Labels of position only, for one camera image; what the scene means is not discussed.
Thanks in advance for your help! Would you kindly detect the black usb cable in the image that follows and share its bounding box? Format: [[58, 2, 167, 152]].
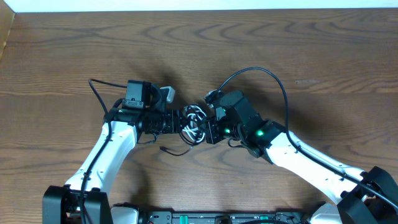
[[159, 103, 209, 157]]

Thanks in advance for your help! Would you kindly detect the white usb cable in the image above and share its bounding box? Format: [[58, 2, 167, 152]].
[[181, 105, 207, 144]]

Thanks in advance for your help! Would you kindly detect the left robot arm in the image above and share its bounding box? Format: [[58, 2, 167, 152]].
[[42, 108, 186, 223]]

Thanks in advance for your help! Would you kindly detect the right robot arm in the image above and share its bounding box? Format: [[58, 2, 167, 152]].
[[203, 90, 397, 223]]

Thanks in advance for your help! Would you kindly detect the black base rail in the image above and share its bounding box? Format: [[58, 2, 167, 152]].
[[110, 203, 327, 224]]

